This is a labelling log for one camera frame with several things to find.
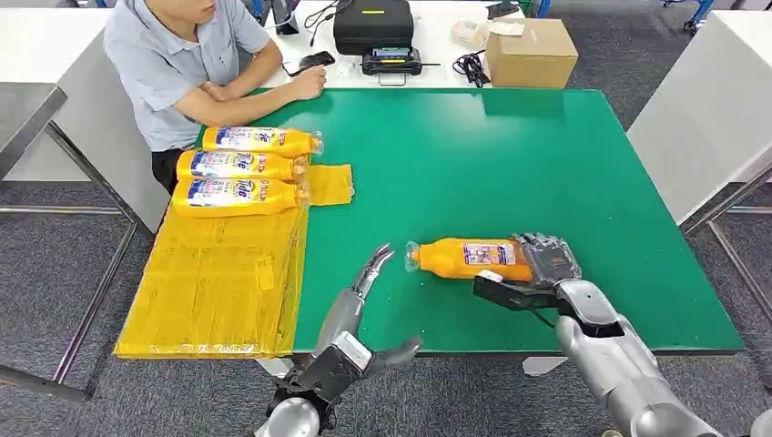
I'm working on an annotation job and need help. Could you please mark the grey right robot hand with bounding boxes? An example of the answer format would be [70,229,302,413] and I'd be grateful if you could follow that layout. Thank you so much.
[511,231,584,290]

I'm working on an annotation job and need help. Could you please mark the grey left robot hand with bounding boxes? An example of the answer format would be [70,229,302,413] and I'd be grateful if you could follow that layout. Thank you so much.
[312,242,423,379]

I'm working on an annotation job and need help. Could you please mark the orange drink bottle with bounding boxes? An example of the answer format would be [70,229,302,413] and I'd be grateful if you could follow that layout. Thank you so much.
[404,237,535,283]
[201,126,325,160]
[171,178,311,219]
[176,149,310,182]

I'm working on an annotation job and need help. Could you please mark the white table foot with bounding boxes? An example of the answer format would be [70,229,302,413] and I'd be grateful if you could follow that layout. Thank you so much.
[256,359,295,380]
[521,357,568,377]

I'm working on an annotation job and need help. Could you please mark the green table mat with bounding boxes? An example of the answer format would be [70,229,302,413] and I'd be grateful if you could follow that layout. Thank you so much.
[196,87,746,357]

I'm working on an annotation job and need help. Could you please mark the yellow plastic sheet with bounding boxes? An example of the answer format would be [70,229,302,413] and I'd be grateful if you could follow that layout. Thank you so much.
[113,162,356,361]

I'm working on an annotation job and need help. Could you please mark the brown cardboard box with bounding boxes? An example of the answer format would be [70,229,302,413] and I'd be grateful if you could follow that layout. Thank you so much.
[484,17,580,90]

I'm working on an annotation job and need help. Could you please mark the white side table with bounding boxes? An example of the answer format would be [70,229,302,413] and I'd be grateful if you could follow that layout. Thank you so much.
[0,6,170,233]
[626,10,772,226]

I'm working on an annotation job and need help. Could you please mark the white paper slip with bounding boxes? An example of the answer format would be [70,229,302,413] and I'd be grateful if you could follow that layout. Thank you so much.
[488,19,526,37]

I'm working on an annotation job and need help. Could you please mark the clear plastic wrap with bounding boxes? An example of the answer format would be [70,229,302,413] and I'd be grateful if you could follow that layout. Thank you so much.
[449,19,491,51]

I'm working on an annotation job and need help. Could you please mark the white table with devices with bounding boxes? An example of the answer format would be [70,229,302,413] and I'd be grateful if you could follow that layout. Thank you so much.
[259,0,526,90]

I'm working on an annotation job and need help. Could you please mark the black smartphone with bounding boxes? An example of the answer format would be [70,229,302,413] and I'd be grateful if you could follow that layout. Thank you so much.
[281,50,337,77]

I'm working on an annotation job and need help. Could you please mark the black handheld radio controller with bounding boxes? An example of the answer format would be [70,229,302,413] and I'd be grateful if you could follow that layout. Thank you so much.
[361,46,442,86]

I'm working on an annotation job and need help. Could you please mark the person's left hand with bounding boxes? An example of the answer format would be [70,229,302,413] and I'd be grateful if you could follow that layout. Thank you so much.
[198,81,234,103]

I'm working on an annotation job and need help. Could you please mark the flat black device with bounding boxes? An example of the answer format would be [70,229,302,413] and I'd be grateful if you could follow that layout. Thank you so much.
[485,0,521,19]

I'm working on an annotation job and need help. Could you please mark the blue wheeled base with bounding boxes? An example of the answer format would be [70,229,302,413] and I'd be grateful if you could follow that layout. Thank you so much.
[683,0,714,33]

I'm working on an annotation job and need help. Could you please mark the black carrying case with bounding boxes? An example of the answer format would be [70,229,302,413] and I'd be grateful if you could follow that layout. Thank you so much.
[332,0,416,56]

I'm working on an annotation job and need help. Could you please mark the black device stand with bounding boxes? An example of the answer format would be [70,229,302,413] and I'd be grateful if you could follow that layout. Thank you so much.
[269,0,301,36]

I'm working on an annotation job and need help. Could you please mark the seated person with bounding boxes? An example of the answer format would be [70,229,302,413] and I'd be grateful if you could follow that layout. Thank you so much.
[103,0,328,194]

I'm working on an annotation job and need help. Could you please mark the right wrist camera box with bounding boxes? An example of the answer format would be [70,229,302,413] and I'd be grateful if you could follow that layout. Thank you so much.
[472,269,565,315]

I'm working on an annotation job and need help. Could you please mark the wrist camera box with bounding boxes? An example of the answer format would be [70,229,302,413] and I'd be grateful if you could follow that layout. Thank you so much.
[294,330,374,404]
[472,269,565,315]

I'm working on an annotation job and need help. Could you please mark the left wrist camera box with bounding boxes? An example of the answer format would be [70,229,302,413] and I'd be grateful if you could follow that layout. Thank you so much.
[294,330,374,404]

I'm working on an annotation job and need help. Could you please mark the metal table frame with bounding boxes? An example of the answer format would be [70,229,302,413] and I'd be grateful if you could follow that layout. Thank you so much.
[678,164,772,311]
[0,84,141,401]

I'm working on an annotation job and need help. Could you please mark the black coiled cable bundle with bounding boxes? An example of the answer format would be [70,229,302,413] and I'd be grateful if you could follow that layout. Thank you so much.
[452,51,493,88]

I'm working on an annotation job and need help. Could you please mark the thin black cable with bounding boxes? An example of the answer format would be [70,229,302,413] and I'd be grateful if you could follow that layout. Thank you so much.
[302,0,339,47]

